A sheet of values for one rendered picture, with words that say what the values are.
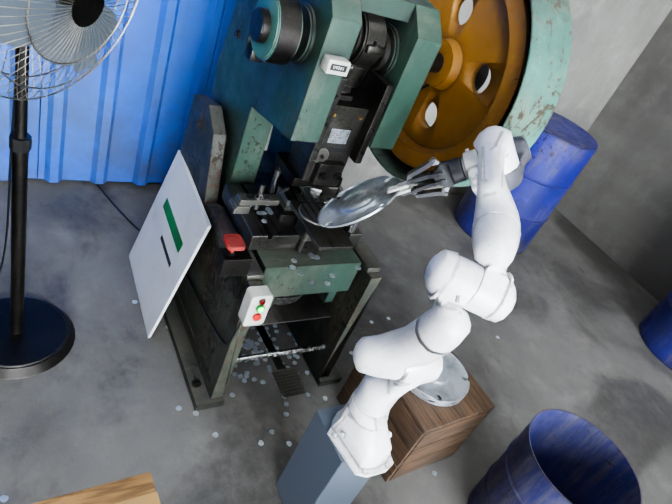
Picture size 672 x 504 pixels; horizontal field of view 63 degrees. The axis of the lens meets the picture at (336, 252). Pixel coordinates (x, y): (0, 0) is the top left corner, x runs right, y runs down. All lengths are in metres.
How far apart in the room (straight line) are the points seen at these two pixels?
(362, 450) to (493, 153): 0.88
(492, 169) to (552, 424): 1.21
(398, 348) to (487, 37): 1.02
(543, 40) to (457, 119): 0.38
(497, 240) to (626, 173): 3.68
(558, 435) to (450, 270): 1.25
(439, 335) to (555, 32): 0.94
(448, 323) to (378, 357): 0.24
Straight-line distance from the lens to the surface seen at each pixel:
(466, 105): 1.90
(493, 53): 1.86
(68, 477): 2.03
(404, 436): 2.11
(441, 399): 2.10
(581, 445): 2.39
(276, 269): 1.83
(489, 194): 1.36
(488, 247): 1.26
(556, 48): 1.76
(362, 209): 1.68
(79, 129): 2.95
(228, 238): 1.69
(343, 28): 1.57
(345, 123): 1.78
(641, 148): 4.87
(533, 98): 1.72
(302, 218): 1.85
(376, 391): 1.55
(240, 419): 2.21
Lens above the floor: 1.78
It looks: 34 degrees down
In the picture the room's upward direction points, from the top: 25 degrees clockwise
